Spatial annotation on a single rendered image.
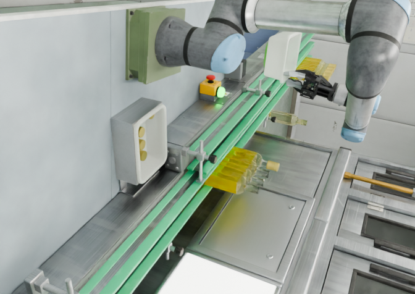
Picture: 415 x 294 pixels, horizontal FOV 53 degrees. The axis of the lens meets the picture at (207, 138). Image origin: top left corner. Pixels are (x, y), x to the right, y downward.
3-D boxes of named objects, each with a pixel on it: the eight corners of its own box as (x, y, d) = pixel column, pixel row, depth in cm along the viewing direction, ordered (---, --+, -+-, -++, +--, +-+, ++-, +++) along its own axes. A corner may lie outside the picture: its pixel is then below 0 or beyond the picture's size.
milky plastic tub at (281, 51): (264, 32, 144) (288, 36, 141) (281, 26, 164) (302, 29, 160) (258, 80, 151) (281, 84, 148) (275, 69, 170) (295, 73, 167)
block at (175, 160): (163, 168, 148) (180, 174, 145) (162, 146, 143) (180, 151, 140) (168, 163, 150) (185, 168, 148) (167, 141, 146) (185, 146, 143)
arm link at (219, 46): (182, 54, 116) (226, 64, 111) (199, 13, 118) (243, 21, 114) (195, 74, 127) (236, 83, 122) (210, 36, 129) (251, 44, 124)
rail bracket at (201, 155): (180, 178, 146) (212, 188, 142) (180, 137, 138) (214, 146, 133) (184, 173, 148) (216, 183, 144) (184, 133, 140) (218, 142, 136)
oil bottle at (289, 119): (256, 118, 224) (304, 129, 214) (258, 108, 222) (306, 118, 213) (259, 117, 229) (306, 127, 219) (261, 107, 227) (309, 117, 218)
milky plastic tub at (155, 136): (117, 180, 132) (140, 187, 129) (110, 118, 121) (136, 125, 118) (146, 154, 146) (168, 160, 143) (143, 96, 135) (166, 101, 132)
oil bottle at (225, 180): (190, 181, 156) (243, 197, 149) (190, 168, 153) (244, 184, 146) (196, 173, 161) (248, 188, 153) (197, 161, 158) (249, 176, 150)
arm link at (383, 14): (197, 20, 119) (399, 37, 93) (215, -24, 122) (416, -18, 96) (213, 42, 129) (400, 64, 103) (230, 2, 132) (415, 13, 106)
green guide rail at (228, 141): (186, 169, 149) (206, 175, 146) (186, 167, 149) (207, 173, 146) (303, 41, 287) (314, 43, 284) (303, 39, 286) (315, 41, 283)
